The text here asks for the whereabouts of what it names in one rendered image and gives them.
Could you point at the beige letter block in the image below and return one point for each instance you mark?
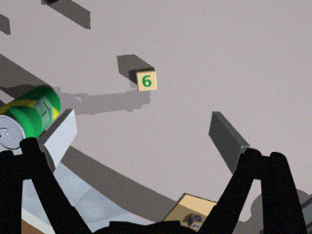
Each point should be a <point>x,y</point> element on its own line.
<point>195,221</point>
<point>146,79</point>

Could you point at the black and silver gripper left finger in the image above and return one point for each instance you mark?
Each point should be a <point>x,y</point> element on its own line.
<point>14,169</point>

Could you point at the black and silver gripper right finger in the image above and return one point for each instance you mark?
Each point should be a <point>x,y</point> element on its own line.
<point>282,213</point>

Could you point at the green and yellow drink can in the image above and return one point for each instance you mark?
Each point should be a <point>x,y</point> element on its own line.
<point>28,116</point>

